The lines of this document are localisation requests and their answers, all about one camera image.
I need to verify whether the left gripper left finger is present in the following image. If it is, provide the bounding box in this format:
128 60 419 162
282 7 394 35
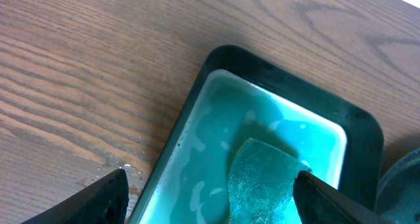
22 169 129 224

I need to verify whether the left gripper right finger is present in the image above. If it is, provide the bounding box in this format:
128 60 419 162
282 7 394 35
293 170 392 224

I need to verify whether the green yellow sponge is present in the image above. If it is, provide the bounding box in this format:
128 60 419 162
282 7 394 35
228 138 312 223

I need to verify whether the black round tray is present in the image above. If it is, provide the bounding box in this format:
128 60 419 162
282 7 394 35
375 149 420 224

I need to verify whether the black rectangular water tray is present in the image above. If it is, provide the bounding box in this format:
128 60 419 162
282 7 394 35
129 45 384 223

